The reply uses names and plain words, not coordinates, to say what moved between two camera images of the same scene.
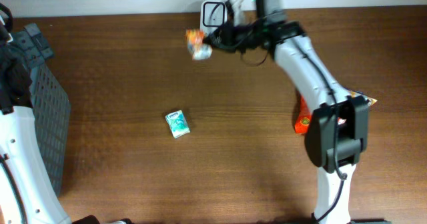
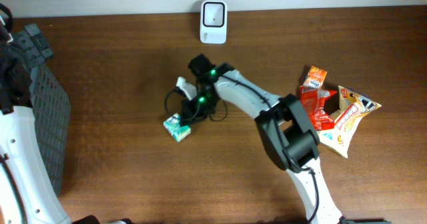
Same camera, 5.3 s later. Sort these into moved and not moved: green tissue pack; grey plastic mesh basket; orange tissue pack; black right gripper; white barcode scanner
Moved: black right gripper; green tissue pack; orange tissue pack
Not moved: white barcode scanner; grey plastic mesh basket
